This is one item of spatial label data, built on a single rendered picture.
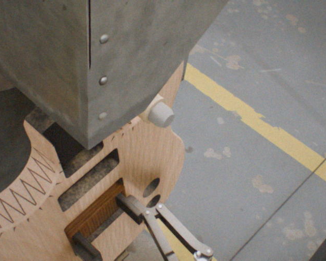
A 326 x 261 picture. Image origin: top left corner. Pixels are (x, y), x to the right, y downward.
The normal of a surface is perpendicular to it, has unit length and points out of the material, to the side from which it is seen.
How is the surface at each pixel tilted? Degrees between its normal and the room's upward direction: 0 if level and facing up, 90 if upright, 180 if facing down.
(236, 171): 0
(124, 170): 89
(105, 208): 89
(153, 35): 90
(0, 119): 90
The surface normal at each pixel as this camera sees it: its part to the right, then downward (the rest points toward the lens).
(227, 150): 0.11, -0.63
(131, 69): 0.73, 0.58
